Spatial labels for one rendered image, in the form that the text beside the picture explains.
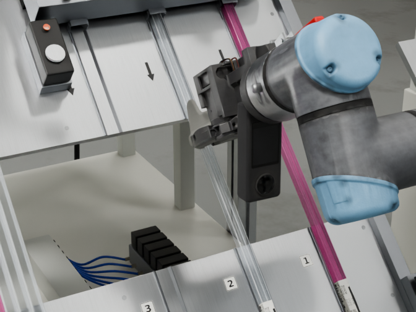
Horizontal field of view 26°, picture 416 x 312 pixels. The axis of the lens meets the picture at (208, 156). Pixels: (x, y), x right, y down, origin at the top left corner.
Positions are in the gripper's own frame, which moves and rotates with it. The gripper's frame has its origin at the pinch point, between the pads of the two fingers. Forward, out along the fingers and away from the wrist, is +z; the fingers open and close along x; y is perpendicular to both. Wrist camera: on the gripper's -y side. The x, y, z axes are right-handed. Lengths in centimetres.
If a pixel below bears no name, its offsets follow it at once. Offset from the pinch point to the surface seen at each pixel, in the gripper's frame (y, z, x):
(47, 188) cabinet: 6, 70, 2
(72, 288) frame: -13.7, 32.1, 12.5
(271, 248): -14.9, -2.5, -3.8
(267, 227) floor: -15, 153, -88
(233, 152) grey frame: 1.1, 34.4, -21.4
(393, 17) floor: 77, 296, -277
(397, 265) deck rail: -21.4, -5.2, -19.6
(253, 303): -20.5, -3.8, 1.2
